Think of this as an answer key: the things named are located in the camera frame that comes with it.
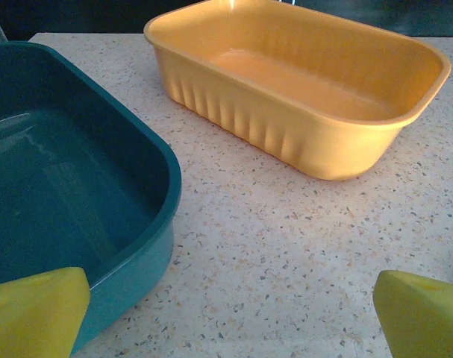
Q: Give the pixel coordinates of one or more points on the yellow plastic container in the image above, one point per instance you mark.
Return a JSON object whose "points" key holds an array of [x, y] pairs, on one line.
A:
{"points": [[323, 149]]}

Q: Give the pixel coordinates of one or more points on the teal plastic container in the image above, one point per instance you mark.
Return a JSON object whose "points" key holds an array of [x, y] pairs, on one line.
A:
{"points": [[80, 168]]}

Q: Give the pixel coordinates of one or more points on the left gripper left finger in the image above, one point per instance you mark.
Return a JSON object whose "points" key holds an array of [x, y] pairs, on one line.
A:
{"points": [[32, 317]]}

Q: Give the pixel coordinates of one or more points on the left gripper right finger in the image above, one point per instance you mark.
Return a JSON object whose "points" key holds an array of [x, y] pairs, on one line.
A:
{"points": [[424, 320]]}

